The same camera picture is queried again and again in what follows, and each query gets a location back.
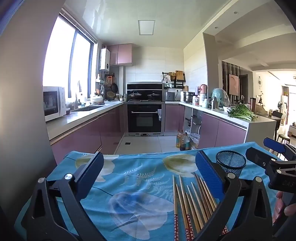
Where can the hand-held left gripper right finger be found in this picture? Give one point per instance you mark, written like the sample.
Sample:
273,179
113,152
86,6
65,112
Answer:
208,173

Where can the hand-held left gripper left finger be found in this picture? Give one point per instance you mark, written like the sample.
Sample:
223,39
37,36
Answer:
92,176

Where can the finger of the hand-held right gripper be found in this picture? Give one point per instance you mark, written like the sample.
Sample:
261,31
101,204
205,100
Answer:
275,144
256,157

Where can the black mesh holder cup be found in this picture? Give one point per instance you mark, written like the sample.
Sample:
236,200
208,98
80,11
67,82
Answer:
231,158

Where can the bunch of wooden chopsticks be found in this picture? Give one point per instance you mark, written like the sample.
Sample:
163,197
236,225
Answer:
175,224

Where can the person's right hand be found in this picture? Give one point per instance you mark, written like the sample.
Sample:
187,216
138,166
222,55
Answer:
278,206

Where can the round stool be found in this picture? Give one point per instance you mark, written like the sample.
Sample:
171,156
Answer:
283,138

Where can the black chair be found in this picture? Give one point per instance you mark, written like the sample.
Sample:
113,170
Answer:
277,114

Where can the clear plastic bag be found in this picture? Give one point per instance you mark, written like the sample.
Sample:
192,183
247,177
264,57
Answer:
194,139

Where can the pink kitchen base cabinets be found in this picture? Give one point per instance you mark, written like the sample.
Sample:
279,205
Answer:
222,132
92,134

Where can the yellow cooking oil bottle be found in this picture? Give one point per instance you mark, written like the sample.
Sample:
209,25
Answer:
179,140

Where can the green leafy vegetables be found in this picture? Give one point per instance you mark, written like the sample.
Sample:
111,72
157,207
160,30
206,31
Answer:
241,113

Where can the brown tumbler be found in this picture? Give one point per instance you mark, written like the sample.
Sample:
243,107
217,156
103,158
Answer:
253,104

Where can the blue floral tablecloth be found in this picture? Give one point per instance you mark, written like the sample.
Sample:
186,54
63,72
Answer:
138,208

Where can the kitchen sink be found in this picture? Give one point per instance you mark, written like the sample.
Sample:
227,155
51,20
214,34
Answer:
90,108

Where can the silver thermos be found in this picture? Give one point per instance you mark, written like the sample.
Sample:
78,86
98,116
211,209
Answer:
215,103

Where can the white pot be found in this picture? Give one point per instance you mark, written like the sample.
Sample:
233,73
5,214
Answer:
96,100

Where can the black built-in oven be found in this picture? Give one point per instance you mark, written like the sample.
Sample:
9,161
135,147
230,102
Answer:
144,120

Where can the stainless steel pot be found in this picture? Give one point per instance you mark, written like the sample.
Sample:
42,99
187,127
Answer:
189,97

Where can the round woven basket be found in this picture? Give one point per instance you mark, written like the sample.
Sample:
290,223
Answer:
111,95

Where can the white microwave oven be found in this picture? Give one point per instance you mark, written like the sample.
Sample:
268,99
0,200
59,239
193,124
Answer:
54,102

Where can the pink kettle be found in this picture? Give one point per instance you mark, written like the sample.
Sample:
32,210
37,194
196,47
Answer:
203,89

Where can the black frying pan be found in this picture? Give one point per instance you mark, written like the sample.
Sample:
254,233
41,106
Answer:
115,88

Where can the black lidded pot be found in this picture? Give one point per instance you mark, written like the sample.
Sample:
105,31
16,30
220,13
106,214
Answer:
153,95
134,95

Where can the wooden cutting board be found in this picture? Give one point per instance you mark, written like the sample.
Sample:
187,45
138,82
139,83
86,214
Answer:
180,76

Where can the black integrated stove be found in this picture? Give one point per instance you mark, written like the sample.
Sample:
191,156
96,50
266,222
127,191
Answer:
144,87

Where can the white water heater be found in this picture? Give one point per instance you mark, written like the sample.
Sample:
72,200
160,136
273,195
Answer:
104,59

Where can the kitchen window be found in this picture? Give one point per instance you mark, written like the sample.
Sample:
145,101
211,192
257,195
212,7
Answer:
60,58

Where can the pink upper cabinets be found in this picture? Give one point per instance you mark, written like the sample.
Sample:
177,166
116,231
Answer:
120,54

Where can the ceiling light panel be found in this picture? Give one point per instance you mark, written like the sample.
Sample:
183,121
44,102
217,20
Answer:
146,27

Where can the wall clock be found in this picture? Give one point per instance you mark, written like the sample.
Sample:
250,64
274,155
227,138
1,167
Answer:
259,82

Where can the pink wall picture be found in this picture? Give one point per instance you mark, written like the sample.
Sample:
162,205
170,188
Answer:
234,84

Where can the black wall rack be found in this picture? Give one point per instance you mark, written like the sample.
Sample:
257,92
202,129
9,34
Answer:
178,83

